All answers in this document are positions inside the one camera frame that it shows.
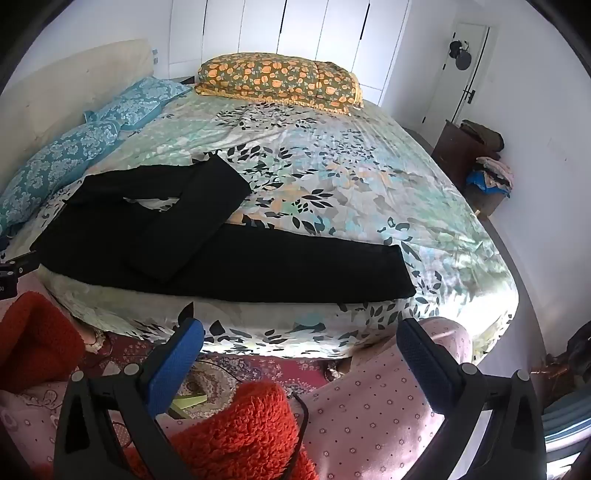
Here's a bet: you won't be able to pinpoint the dark green bag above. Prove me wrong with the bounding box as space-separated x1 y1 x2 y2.
459 119 505 151

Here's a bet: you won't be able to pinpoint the dark brown bag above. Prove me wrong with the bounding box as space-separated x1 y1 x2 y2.
530 323 591 395

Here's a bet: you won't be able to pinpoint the pile of folded clothes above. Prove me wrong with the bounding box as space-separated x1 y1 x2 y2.
466 156 514 193

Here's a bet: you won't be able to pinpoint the cream padded headboard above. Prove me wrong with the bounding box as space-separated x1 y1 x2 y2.
0 39 156 197

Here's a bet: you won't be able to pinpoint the blue floral pillow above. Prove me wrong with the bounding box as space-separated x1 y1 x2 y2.
0 121 124 237
84 76 193 136

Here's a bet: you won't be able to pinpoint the dark brown cabinet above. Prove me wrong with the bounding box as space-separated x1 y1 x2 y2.
431 119 505 197

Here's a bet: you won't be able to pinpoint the light blue striped cloth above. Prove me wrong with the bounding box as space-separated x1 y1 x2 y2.
539 392 591 455

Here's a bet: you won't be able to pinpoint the white wardrobe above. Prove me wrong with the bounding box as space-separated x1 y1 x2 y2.
168 0 413 108

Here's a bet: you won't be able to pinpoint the yellow-green plastic item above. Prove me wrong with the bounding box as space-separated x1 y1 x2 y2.
170 392 209 410

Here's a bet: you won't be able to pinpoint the pink dotted pajama pants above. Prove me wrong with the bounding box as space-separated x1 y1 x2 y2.
0 318 474 480

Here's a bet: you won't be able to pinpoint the black pants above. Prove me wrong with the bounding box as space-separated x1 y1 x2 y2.
32 154 417 304

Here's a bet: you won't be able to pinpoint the black hanging hat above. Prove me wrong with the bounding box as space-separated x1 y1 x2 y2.
448 39 472 71

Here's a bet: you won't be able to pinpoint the white door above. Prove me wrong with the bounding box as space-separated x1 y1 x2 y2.
422 21 491 136

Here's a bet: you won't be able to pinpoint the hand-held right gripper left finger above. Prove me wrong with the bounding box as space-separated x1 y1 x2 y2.
53 302 206 480

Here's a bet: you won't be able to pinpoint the black cable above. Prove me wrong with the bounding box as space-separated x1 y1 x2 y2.
284 392 311 480

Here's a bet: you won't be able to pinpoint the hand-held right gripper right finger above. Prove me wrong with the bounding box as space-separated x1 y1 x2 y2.
396 316 548 480

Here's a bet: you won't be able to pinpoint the orange floral folded quilt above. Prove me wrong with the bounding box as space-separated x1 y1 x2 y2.
194 53 365 115

